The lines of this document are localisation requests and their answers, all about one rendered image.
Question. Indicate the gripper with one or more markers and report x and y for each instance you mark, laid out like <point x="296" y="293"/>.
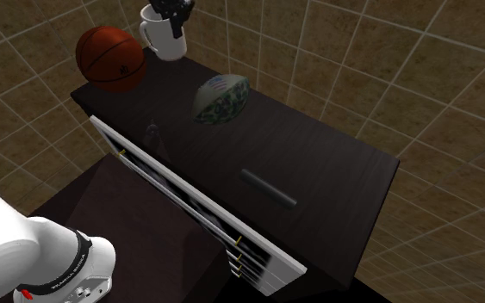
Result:
<point x="170" y="7"/>

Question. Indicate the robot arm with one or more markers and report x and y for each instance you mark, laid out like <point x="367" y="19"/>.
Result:
<point x="11" y="247"/>

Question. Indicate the white mug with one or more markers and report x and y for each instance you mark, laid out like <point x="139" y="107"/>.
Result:
<point x="163" y="40"/>

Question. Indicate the orange basketball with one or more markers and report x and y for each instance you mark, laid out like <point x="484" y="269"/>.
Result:
<point x="110" y="58"/>

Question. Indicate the camouflage football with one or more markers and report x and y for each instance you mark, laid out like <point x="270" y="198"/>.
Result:
<point x="221" y="100"/>

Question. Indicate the black cylinder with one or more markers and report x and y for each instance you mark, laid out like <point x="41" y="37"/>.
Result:
<point x="267" y="189"/>

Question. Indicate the dark chest of drawers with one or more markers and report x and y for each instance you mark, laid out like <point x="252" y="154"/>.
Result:
<point x="317" y="168"/>

